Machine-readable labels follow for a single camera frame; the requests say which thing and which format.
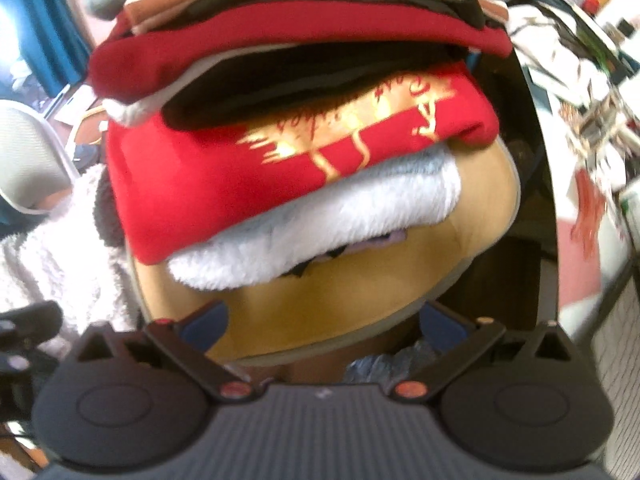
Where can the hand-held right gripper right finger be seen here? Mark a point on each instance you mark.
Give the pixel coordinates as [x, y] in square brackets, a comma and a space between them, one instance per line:
[442, 325]

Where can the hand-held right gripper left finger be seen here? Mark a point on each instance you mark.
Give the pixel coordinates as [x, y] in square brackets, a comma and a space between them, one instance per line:
[207, 322]

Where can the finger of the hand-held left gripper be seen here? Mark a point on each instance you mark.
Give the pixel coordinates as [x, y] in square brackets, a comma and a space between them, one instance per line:
[30, 317]

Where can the white fluffy jacket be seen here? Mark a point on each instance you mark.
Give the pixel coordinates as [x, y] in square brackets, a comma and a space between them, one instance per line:
[60, 270]

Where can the clear plastic bag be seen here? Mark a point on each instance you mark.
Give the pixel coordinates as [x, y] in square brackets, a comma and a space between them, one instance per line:
[380, 365]

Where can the white plush garment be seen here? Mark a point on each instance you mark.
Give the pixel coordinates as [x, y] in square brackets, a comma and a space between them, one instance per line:
[300, 230]

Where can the red garment gold print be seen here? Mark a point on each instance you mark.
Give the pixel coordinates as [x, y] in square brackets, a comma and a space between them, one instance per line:
[200, 185]

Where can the white mesh chair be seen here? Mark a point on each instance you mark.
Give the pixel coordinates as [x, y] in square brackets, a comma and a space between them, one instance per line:
[25, 150]

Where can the black folded garment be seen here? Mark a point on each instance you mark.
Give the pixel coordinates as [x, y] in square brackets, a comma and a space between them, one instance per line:
[325, 75]

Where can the pile of desk clutter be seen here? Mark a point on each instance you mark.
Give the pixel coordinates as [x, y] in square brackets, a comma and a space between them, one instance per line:
[575, 85]

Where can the dark red folded garment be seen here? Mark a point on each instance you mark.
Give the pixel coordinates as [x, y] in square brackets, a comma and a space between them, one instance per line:
[225, 45]

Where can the teal curtain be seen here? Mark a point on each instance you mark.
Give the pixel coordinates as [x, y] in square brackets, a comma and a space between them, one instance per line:
[45, 20]

